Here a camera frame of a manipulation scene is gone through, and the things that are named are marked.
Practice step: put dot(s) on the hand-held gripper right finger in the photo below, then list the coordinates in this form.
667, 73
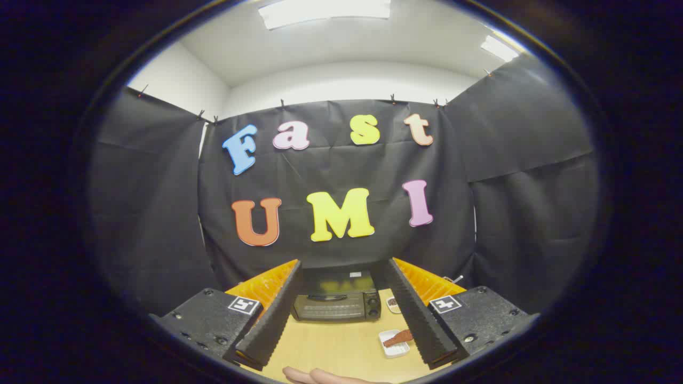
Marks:
419, 320

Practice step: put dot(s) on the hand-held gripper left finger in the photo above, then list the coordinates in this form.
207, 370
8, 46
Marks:
272, 320

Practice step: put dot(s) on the reddish brown meat slice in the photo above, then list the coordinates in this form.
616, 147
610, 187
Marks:
399, 338

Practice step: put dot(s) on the black toaster oven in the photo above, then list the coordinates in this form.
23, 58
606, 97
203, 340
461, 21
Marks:
336, 309

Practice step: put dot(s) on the white divided condiment dish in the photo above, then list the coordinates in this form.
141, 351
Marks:
393, 305

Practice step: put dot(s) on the white rectangular dish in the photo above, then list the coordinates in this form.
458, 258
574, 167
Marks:
395, 352

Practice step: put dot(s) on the silver spoon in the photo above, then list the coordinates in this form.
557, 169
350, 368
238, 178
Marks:
453, 278

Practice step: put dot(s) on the small ceiling light panel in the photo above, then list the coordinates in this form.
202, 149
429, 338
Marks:
499, 48

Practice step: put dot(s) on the long ceiling light panel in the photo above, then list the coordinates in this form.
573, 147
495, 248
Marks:
325, 10

